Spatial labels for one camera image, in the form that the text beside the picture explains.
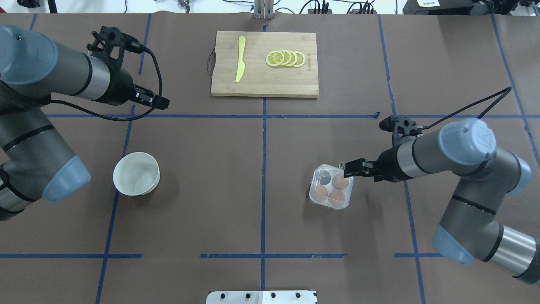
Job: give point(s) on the black computer box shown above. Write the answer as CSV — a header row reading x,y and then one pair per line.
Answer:
x,y
448,7

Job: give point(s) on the wooden cutting board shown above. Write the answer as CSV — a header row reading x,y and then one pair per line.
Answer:
x,y
260,80

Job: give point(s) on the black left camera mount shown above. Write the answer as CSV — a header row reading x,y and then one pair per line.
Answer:
x,y
110,44

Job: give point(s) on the lemon slice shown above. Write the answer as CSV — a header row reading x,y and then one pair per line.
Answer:
x,y
285,58

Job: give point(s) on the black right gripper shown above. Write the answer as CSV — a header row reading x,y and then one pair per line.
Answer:
x,y
388,166

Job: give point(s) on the clear plastic egg box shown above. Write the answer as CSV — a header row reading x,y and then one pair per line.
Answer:
x,y
322,175

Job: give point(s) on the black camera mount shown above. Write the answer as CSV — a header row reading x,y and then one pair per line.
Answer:
x,y
110,44
402,128

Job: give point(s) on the brown egg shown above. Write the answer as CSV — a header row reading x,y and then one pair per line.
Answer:
x,y
340,182
337,198
320,193

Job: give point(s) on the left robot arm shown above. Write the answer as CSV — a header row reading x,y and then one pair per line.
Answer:
x,y
41,165

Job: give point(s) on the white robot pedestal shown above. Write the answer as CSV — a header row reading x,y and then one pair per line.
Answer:
x,y
263,297

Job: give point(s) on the aluminium frame post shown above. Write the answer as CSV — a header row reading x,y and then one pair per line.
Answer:
x,y
264,9

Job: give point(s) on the yellow plastic knife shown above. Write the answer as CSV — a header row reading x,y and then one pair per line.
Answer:
x,y
240,64

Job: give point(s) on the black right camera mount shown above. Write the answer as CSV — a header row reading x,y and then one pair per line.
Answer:
x,y
402,128

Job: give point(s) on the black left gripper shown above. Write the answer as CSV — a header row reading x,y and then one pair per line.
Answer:
x,y
119,87

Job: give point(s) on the white round bowl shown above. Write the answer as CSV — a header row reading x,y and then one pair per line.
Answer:
x,y
136,174

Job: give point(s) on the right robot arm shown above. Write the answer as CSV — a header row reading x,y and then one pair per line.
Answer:
x,y
468,231

